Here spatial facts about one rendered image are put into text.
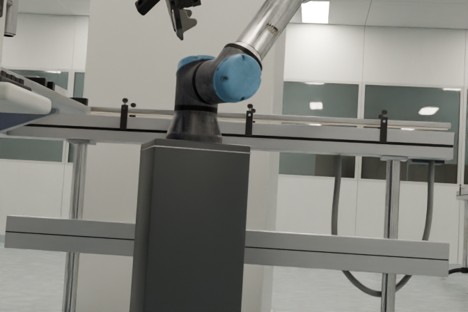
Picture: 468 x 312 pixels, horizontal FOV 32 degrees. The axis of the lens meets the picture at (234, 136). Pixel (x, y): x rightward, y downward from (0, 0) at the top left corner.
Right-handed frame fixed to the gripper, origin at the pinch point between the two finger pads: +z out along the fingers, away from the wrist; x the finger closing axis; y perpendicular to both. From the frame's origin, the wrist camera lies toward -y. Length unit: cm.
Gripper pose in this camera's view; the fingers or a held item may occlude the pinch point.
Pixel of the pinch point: (177, 33)
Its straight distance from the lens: 218.9
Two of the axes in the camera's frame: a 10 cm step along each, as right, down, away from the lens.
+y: 9.4, -3.0, 1.6
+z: 1.3, 7.6, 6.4
